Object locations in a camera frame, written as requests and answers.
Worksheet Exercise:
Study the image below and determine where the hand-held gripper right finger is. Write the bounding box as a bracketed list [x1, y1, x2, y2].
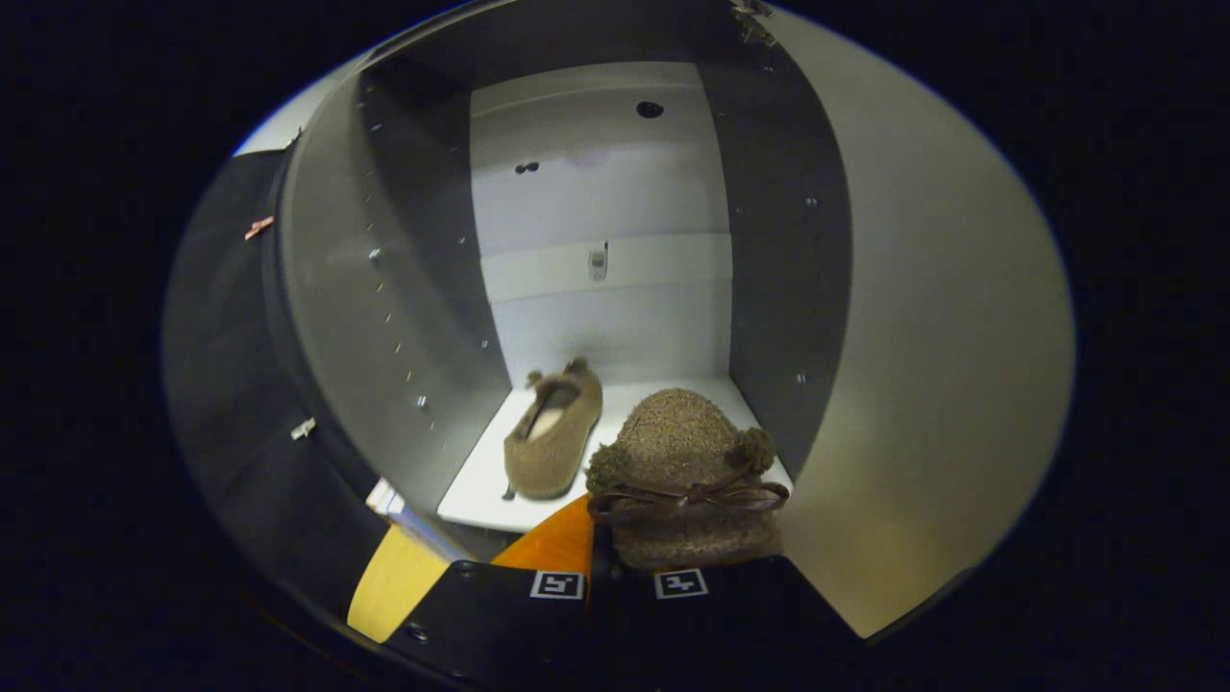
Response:
[591, 556, 866, 691]

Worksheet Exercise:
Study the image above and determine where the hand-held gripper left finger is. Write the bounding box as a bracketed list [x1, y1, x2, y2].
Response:
[389, 493, 597, 689]

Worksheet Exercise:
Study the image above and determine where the brown fuzzy shoe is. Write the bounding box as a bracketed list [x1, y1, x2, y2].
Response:
[584, 387, 791, 574]
[503, 358, 604, 502]

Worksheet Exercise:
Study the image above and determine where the dark grey shoe cabinet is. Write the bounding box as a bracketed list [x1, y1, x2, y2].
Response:
[259, 0, 856, 535]

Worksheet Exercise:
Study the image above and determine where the beige shoe cabinet door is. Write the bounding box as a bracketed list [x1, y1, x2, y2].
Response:
[759, 5, 1075, 640]

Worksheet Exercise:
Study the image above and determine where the black backdrop cloth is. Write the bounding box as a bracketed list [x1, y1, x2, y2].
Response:
[163, 149, 390, 621]

